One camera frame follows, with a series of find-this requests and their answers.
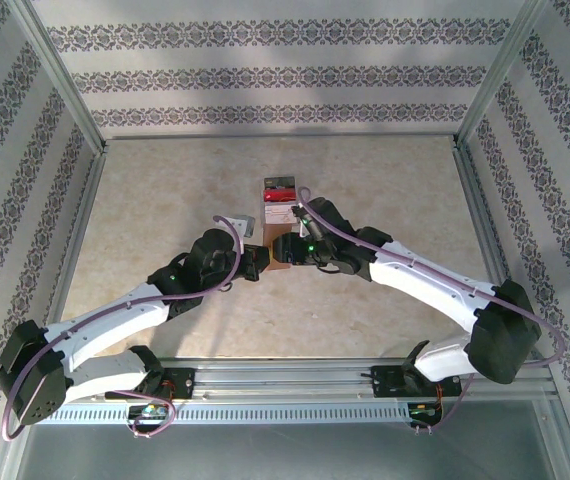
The aluminium side frame rail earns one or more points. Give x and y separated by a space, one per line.
77 240
485 240

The grey metal panel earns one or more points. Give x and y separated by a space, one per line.
285 455

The aluminium rear frame rail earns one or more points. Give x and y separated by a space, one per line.
280 136

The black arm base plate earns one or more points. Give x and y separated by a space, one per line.
185 385
385 385

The aluminium frame post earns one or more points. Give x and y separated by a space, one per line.
60 75
505 65

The black card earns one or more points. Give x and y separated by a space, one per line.
280 182

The red and white packet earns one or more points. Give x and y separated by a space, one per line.
263 215

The brown leather card holder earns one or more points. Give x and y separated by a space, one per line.
277 230

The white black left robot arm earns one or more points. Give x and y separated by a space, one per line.
110 370

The white card with red print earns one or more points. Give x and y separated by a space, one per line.
277 212

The small electronics board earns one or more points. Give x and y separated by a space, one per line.
151 410
422 411

